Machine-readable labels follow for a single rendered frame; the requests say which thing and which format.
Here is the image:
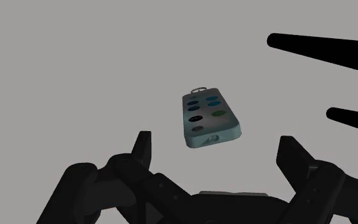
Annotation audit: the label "grey remote control, coloured buttons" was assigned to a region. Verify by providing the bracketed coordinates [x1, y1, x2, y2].
[181, 87, 242, 150]

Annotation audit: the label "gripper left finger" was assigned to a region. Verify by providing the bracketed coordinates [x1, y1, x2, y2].
[36, 130, 193, 224]

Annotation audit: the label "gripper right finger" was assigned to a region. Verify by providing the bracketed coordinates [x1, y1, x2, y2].
[275, 135, 358, 224]

